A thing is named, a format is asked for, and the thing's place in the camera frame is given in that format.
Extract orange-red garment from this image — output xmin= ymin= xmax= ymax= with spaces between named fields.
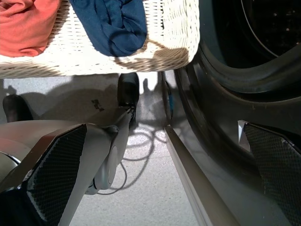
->
xmin=0 ymin=0 xmax=62 ymax=58

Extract navy blue garment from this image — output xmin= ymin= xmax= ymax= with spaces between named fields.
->
xmin=69 ymin=0 xmax=148 ymax=57

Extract thin floor cable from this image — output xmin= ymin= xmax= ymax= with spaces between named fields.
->
xmin=96 ymin=122 xmax=170 ymax=196

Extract black cable with blue tape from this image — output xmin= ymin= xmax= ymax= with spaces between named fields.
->
xmin=161 ymin=72 xmax=176 ymax=124

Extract pale woven laundry basket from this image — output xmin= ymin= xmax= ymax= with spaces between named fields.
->
xmin=0 ymin=0 xmax=200 ymax=80

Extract grey washing machine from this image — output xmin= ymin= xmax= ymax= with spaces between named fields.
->
xmin=175 ymin=0 xmax=301 ymax=226

